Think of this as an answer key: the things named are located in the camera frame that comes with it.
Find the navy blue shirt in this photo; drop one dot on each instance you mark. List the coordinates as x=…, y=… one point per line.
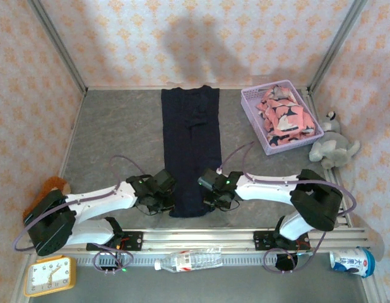
x=192, y=142

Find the purple plastic laundry basket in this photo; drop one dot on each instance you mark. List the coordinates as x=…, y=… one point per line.
x=250, y=104

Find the pink shark print shorts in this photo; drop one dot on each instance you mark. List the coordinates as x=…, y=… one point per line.
x=286, y=120

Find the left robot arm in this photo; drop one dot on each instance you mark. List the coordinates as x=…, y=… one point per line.
x=97, y=199

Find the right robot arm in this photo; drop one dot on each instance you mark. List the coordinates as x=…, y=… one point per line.
x=267, y=189

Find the clear plastic water bottle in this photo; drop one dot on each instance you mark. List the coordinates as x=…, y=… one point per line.
x=188, y=260

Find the black electronics box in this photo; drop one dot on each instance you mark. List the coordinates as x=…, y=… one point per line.
x=106, y=263
x=281, y=262

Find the brown plush toy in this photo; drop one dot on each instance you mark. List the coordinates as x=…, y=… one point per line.
x=54, y=186

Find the grey plush dog toy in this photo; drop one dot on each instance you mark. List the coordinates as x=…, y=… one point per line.
x=334, y=151

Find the yellow alarm clock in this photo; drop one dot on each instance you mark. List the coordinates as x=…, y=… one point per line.
x=46, y=276

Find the white blue yogurt cup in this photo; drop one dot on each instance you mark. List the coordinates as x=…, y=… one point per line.
x=349, y=262

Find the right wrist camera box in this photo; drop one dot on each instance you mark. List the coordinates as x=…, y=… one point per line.
x=207, y=178

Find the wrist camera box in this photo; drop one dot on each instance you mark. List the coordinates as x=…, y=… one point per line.
x=207, y=178
x=165, y=180

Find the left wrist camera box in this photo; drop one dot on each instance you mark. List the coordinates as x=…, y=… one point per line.
x=165, y=180

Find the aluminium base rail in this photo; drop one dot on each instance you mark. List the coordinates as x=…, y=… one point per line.
x=198, y=240

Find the aluminium back rail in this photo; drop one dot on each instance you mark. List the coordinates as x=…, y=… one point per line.
x=125, y=88

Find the aluminium side rail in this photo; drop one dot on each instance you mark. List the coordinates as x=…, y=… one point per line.
x=309, y=94

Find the aluminium frame post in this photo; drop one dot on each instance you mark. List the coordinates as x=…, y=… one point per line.
x=56, y=41
x=338, y=41

